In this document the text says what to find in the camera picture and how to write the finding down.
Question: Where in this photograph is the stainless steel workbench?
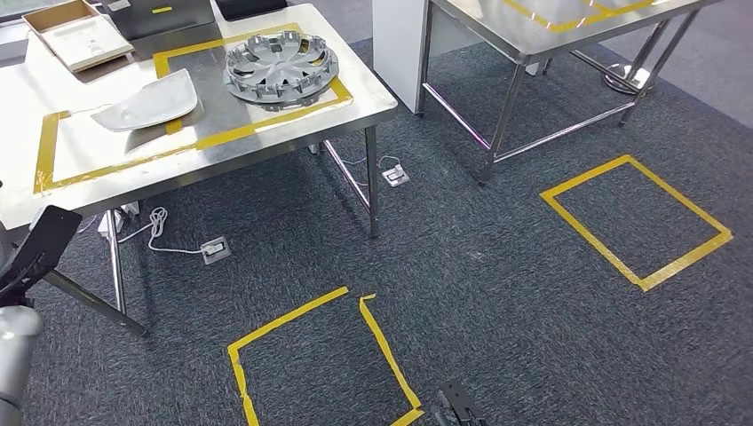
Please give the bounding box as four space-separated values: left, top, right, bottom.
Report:
0 0 400 339

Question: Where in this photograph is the black carry case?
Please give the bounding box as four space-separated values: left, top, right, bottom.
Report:
214 0 290 22

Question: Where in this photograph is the coiled white cable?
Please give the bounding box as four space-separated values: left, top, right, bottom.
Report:
116 207 205 256

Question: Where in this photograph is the white flat device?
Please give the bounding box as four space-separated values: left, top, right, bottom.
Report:
39 14 136 73

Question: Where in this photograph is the grey laptop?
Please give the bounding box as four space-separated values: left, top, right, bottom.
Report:
106 0 217 42

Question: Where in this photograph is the black robot bracket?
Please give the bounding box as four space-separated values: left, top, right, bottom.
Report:
429 379 490 426

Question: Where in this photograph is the white curved plastic part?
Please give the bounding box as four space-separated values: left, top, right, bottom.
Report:
91 68 200 133

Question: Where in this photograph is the white power strip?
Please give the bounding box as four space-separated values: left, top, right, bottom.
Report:
95 201 141 238

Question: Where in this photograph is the white cabinet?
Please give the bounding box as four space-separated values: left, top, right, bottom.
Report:
371 0 485 115

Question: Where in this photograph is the chrome stanchion base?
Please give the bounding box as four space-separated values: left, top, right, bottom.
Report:
604 62 656 96

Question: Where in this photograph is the stainless steel table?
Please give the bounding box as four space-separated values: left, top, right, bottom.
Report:
420 0 725 187

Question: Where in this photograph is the silver wheel hubcap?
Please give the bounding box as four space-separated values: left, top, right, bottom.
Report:
223 30 341 114

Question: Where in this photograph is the thin white cable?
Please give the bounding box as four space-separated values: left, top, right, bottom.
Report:
339 154 408 178

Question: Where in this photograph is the yellow floor tape square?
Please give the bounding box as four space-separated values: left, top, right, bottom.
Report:
539 154 734 294
226 286 426 426

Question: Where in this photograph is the open cardboard box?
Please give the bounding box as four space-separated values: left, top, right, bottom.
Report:
22 0 136 74

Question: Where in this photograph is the metal floor socket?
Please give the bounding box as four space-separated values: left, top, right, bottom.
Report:
382 164 412 189
200 236 233 266

